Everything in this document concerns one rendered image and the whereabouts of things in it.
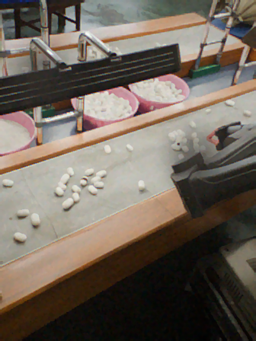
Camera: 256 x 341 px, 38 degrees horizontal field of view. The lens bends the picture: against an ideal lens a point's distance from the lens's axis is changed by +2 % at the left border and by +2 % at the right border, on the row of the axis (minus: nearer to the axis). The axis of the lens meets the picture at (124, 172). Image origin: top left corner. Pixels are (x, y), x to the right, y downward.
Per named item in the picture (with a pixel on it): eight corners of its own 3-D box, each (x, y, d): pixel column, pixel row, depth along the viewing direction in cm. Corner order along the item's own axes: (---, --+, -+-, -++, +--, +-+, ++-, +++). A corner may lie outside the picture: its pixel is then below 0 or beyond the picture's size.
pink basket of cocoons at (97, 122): (146, 119, 155) (150, 100, 149) (110, 148, 138) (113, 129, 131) (96, 95, 164) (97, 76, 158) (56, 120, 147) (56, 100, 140)
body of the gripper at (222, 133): (212, 130, 109) (232, 127, 103) (235, 122, 114) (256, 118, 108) (217, 151, 110) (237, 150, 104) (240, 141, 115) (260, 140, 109)
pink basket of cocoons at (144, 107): (196, 113, 164) (202, 94, 158) (150, 128, 151) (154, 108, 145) (159, 84, 179) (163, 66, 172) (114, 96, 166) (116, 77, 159)
